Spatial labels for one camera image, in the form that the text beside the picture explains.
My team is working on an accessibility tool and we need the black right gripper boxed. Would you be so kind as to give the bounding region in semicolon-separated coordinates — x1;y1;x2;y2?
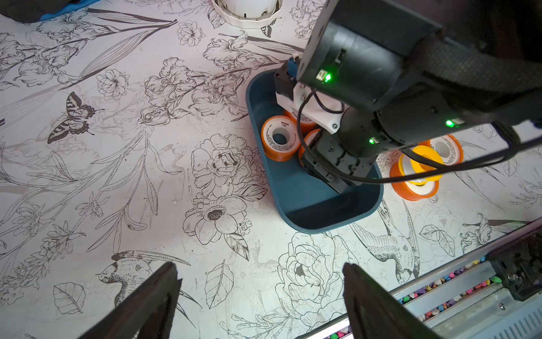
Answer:
302;108;380;193

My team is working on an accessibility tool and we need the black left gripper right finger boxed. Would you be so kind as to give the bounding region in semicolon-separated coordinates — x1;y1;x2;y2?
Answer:
342;263;439;338

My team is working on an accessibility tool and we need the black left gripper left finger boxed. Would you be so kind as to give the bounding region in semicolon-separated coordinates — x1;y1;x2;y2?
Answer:
80;262;182;338

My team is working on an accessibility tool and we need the orange tape roll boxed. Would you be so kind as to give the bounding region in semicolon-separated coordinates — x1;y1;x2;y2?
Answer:
284;110;318;136
261;116;301;162
419;134;464;165
390;157;440;201
298;129;321;165

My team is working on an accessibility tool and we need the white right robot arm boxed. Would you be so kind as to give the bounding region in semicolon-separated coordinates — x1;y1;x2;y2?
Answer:
296;1;541;192

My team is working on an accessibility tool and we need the teal storage box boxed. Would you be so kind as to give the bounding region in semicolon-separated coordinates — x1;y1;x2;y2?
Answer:
246;70;384;234

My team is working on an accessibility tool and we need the yellow tape roll front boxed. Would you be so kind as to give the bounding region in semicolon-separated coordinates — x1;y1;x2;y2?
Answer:
398;145;444;176

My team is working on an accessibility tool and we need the orange tape roll under yellow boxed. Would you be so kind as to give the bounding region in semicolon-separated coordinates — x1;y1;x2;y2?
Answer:
390;157;440;201

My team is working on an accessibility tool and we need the white plant pot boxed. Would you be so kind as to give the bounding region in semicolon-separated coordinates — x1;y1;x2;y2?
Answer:
211;0;284;29

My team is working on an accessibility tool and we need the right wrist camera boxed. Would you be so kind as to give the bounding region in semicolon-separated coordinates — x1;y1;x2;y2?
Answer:
274;55;346;134

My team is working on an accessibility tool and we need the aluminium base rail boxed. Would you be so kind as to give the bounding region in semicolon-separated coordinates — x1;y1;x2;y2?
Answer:
308;220;541;338

